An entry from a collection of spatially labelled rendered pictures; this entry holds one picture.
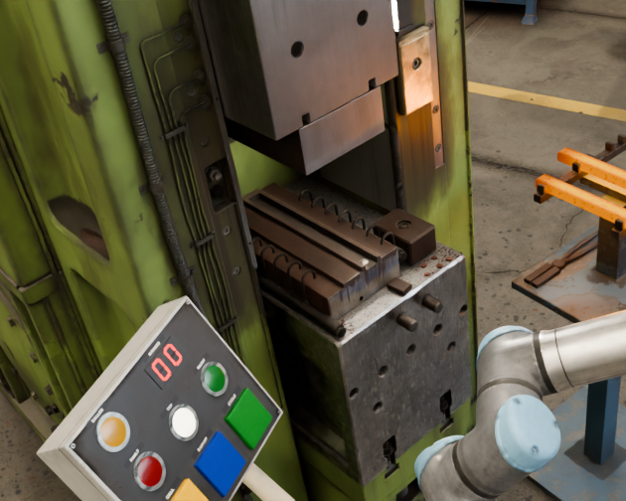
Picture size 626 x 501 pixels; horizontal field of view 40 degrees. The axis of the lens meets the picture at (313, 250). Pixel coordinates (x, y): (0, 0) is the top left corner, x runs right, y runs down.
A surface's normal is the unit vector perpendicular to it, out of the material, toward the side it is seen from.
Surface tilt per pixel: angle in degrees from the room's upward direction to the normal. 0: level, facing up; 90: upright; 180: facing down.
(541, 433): 40
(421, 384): 90
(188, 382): 60
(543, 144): 0
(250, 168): 90
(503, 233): 0
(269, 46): 90
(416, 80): 90
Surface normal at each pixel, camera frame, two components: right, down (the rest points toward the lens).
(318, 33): 0.65, 0.37
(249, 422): 0.71, -0.28
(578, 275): -0.14, -0.79
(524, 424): 0.54, -0.55
